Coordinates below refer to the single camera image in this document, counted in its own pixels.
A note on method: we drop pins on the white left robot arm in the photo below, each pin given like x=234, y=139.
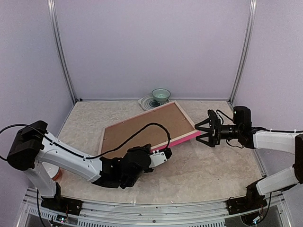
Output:
x=34, y=144

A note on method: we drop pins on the white bowl orange outside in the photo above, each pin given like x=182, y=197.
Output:
x=53, y=171

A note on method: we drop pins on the right aluminium corner post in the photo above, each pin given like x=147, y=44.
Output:
x=244, y=51

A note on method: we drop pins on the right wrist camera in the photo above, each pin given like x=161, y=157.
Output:
x=215, y=118

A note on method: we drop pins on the wooden picture frame red edge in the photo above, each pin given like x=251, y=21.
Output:
x=182, y=139

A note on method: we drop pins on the white plate green rings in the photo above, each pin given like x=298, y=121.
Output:
x=148, y=104

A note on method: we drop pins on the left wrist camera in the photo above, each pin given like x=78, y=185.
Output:
x=159, y=157

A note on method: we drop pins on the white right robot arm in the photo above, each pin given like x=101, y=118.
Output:
x=288, y=144

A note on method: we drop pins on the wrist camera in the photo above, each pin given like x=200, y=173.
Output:
x=215, y=118
x=159, y=157

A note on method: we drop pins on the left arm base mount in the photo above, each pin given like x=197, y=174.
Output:
x=62, y=204

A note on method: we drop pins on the green ceramic bowl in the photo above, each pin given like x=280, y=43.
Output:
x=161, y=95

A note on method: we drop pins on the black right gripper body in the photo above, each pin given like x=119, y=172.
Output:
x=217, y=138

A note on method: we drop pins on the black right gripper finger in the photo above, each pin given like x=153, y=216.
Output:
x=206, y=139
x=205, y=125

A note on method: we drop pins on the left aluminium corner post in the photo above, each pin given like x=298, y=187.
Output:
x=59, y=47

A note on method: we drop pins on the aluminium corner post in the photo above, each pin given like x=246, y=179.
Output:
x=59, y=47
x=244, y=51

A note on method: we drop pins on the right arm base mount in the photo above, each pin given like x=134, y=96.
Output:
x=246, y=203

